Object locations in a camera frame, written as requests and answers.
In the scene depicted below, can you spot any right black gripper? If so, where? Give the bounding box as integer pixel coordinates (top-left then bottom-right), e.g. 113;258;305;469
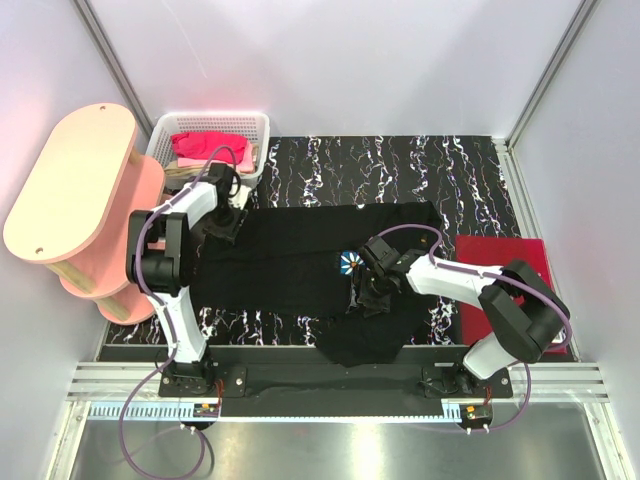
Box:
345;265;391;319

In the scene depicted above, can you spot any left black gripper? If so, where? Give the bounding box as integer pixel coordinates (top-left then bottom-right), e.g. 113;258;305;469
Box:
202;201;247;247

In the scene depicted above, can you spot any black t-shirt with daisy print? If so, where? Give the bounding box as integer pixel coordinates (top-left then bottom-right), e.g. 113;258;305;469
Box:
190;201;442;367

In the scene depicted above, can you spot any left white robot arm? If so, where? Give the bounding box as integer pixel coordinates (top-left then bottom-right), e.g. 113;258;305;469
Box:
125;163;246;396

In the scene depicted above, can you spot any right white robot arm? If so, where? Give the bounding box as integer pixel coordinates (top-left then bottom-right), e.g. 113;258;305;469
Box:
357;236;570;397

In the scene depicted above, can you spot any light pink garment in basket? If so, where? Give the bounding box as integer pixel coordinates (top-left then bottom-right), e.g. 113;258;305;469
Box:
177;143;257;174

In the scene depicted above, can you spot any beige garment in basket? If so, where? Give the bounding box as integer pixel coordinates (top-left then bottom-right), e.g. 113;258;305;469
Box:
164;161;213;179

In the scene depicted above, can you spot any magenta t-shirt in basket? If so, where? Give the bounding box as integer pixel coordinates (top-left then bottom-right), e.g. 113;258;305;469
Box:
171;131;250;161

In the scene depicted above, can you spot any white plastic laundry basket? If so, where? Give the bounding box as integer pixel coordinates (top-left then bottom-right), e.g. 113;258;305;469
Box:
146;111;270;190

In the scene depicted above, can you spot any folded red t-shirt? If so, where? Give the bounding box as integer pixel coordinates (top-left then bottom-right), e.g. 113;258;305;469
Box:
456;235;570;363

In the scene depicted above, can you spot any black marbled table mat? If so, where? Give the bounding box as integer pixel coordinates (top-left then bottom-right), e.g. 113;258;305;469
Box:
103;135;520;348

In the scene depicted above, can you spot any pink three-tier wooden shelf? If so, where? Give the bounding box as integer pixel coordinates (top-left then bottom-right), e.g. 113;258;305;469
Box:
3;103;165;325

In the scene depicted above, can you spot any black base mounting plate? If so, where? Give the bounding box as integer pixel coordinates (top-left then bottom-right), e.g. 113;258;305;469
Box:
159;346;513;399

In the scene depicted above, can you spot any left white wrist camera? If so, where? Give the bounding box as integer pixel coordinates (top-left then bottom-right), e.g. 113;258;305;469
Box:
229;185;252;210

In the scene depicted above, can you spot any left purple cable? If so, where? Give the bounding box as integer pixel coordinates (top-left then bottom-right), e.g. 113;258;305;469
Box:
119;145;241;476

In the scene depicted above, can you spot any purple cable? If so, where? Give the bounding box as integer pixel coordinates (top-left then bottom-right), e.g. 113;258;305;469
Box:
372;223;574;432
119;145;241;476

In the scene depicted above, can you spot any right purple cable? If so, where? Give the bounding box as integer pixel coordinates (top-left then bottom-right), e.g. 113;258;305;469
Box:
372;223;574;432

